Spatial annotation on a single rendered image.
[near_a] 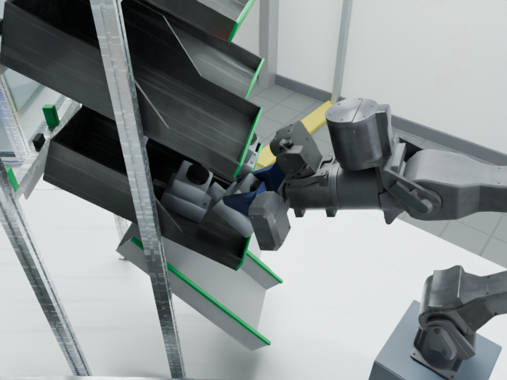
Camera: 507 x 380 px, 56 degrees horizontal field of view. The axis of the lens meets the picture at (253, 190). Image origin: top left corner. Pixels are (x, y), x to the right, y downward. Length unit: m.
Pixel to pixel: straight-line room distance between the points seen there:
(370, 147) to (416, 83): 2.60
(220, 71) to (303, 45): 2.71
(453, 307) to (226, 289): 0.36
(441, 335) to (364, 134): 0.29
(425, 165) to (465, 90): 2.49
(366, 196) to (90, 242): 0.80
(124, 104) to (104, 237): 0.74
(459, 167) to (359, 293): 0.57
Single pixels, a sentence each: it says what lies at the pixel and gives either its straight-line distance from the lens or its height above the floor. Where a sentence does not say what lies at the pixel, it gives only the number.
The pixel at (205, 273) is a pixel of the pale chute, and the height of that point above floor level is 1.08.
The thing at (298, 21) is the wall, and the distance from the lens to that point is 3.39.
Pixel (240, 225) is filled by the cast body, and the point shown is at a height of 1.24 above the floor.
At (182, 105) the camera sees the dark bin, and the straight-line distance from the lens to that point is 0.60.
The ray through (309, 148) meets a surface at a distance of 0.57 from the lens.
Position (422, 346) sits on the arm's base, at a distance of 0.75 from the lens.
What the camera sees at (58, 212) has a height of 0.86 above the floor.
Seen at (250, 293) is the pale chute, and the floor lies 1.01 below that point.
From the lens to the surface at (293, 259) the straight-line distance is 1.11.
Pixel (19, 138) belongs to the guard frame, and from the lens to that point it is 1.47.
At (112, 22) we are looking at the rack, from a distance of 0.46.
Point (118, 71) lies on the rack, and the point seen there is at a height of 1.48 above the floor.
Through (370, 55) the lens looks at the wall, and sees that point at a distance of 3.18.
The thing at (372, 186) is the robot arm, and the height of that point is 1.35.
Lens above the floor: 1.69
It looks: 40 degrees down
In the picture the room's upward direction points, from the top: straight up
